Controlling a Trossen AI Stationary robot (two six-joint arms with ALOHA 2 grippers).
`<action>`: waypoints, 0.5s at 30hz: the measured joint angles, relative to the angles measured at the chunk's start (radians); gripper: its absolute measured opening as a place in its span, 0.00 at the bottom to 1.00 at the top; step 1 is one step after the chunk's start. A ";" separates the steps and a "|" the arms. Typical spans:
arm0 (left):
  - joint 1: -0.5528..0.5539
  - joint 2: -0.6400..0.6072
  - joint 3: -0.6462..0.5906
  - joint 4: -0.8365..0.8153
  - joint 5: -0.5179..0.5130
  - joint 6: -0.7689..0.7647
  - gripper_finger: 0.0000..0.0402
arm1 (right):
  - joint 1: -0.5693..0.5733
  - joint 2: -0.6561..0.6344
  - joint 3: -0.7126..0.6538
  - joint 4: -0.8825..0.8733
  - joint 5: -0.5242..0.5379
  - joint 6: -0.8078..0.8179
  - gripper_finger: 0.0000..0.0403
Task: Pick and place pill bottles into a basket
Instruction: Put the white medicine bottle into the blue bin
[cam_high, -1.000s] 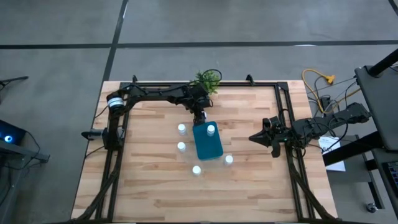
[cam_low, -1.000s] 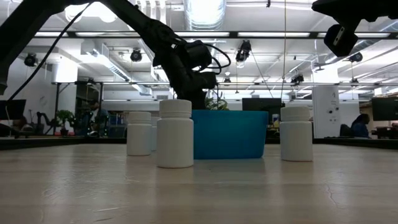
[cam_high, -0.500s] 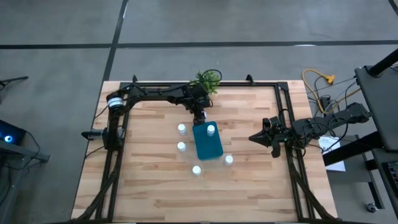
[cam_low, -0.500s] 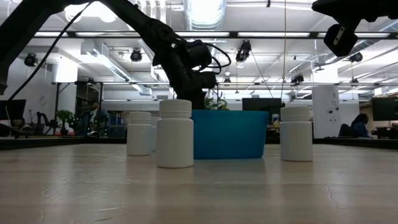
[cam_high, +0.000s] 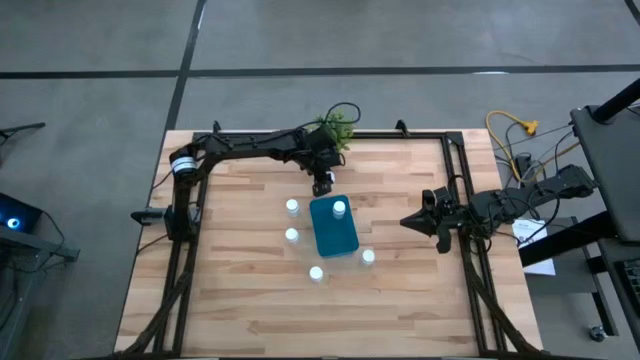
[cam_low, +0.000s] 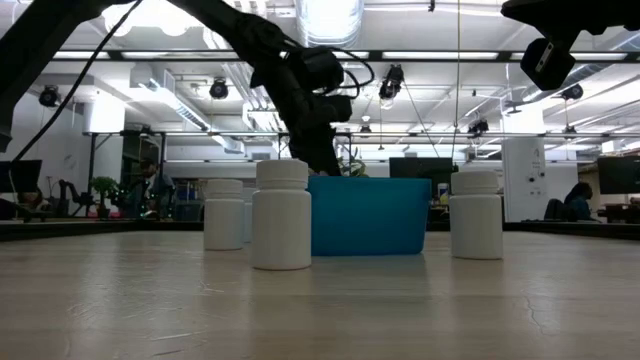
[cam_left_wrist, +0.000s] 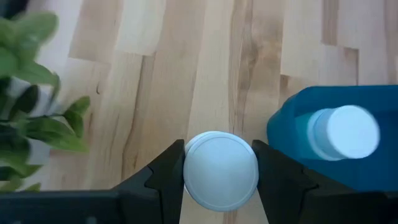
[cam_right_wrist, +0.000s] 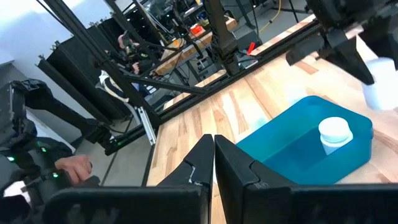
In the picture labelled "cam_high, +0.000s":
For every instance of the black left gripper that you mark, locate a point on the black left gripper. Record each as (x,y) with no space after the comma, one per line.
(320,155)

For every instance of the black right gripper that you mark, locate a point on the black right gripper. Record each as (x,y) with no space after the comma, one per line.
(442,215)

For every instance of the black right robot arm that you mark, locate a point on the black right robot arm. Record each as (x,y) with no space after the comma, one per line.
(525,200)

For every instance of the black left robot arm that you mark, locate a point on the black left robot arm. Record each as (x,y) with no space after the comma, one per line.
(240,145)

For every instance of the blue plastic basket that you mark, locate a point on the blue plastic basket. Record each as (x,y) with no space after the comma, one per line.
(334,235)

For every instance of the green plant in white pot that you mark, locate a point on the green plant in white pot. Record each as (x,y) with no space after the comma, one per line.
(345,135)

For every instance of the white paper sheet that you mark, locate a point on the white paper sheet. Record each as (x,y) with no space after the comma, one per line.
(530,230)

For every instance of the black power strip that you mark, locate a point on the black power strip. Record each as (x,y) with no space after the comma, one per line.
(524,167)

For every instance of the black side table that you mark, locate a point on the black side table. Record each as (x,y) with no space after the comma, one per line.
(610,165)

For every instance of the caster wheel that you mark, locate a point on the caster wheel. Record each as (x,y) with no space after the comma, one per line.
(597,333)

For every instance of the black stand leg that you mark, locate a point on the black stand leg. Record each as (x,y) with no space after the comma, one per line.
(22,129)

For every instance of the black computer with blue light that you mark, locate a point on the black computer with blue light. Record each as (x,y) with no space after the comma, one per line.
(15,215)

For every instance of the grey metal table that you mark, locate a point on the grey metal table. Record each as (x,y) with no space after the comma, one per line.
(30,280)

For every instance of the black metal frame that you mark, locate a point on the black metal frame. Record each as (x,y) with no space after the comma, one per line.
(425,135)

